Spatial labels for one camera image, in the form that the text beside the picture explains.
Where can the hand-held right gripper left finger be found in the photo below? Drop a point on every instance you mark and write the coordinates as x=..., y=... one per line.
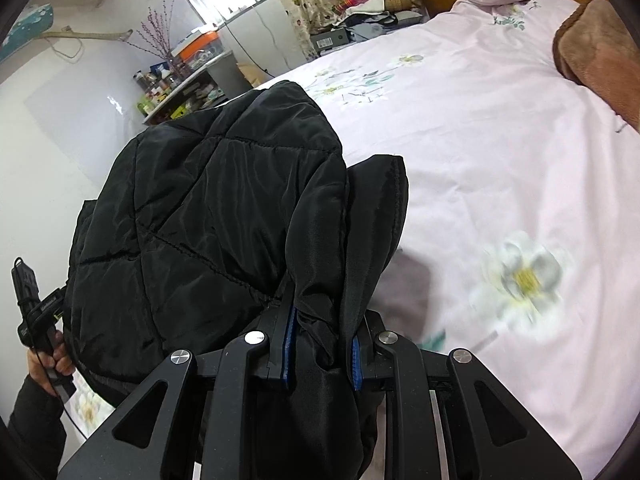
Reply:
x=285, y=355

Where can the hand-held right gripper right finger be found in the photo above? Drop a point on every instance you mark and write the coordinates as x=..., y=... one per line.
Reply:
x=356, y=365

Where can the black padded jacket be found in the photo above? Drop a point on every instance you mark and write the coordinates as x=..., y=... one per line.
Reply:
x=200, y=210

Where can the person's left forearm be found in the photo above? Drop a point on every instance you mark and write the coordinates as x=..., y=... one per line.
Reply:
x=30, y=430

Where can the pile of folded clothes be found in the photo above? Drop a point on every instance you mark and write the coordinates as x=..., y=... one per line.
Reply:
x=375, y=5

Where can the person's left hand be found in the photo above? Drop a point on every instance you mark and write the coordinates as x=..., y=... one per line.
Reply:
x=42, y=372

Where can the pink floral bed cover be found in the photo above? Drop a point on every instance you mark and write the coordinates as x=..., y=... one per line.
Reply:
x=475, y=160

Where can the group of bottles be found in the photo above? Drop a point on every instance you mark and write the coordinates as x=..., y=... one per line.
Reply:
x=155, y=87

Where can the cluttered white shelf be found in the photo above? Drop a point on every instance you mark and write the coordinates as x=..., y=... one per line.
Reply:
x=195, y=85

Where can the pink blossom branches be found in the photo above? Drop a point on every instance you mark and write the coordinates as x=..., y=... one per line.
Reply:
x=155, y=35

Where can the orange and white container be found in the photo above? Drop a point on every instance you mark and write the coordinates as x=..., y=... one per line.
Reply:
x=197, y=47

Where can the black storage box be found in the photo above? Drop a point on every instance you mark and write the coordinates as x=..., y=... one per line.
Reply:
x=330, y=40

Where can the brown fleece blanket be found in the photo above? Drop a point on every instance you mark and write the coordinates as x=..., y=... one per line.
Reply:
x=595, y=50

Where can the teal wall ornament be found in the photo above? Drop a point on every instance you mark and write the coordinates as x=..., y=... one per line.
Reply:
x=25, y=30

